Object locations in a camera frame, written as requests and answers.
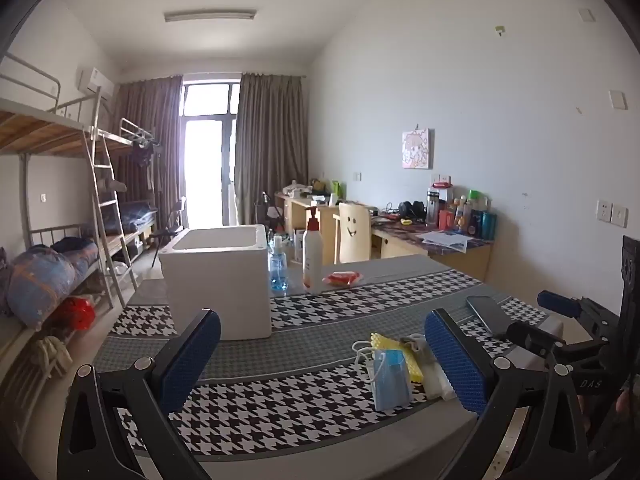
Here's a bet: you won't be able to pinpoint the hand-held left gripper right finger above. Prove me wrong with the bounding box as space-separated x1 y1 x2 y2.
424 308 601 480

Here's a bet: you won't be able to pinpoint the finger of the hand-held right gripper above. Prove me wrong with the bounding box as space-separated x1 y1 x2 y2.
537 290 623 339
504 321 611 375

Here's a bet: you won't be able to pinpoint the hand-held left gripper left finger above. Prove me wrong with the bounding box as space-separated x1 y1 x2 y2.
56 308 222 480

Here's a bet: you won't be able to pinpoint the blue face mask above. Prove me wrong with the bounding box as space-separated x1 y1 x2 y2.
352 341 413 412

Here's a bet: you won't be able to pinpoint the white foam box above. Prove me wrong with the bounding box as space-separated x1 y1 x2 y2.
158 225 272 342

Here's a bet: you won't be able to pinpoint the yellow foam net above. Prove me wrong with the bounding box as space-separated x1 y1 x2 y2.
370 332 425 385

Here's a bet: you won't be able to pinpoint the black smartphone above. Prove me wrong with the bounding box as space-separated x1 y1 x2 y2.
466 295 516 339

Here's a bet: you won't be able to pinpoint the row of toiletry bottles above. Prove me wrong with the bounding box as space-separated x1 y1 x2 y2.
439 189 498 241

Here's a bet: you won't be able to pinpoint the red bag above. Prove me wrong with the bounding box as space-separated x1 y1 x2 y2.
50 296 96 331

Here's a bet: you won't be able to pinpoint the printed paper sheets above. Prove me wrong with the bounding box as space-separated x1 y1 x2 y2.
417 230 470 253

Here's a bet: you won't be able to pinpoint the blue spray bottle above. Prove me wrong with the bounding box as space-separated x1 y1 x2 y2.
268 235 288 296

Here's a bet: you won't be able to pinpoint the wooden desk with patterned cover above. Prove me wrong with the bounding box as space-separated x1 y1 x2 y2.
370 212 496 283

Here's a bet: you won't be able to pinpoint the black folding chair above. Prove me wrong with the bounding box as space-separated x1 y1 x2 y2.
150 196 187 268

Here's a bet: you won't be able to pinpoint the houndstooth tablecloth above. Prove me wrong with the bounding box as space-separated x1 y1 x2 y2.
92 254 566 461

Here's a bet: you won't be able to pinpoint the red snack packet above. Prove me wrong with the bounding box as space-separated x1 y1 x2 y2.
322 271 362 288

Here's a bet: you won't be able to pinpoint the dark blue quilt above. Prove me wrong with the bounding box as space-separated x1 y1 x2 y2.
117 201 158 233

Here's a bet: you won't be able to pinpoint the white lotion pump bottle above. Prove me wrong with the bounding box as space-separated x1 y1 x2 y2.
302 200 325 295

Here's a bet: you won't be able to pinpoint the wooden smiley chair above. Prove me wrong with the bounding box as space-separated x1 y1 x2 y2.
332 202 373 265

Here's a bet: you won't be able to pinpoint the blue orange quilt bundle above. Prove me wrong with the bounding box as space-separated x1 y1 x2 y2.
5 237 98 328

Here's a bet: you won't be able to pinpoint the metal bed ladder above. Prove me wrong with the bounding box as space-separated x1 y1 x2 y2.
82 87 138 308

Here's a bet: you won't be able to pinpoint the plain wooden desk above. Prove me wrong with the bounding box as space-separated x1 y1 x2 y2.
274 191 351 266

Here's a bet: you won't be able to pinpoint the glass balcony door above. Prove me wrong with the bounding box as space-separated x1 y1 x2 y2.
179 80 242 228

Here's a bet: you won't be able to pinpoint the hanging dark clothes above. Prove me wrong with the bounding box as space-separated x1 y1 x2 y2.
131 141 163 168

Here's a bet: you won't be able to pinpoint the brown curtain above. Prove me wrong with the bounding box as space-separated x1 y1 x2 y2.
236 72 310 226
115 75 183 226

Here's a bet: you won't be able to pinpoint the large metal bunk bed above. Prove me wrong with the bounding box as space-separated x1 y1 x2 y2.
0 52 131 411

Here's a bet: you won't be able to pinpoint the white air conditioner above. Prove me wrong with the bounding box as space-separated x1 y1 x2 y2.
76 66 116 98

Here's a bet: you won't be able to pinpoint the ceiling light fixture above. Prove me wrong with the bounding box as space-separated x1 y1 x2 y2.
164 8 257 23

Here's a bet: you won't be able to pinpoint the cartoon wall picture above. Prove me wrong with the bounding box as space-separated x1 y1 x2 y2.
401 128 431 170

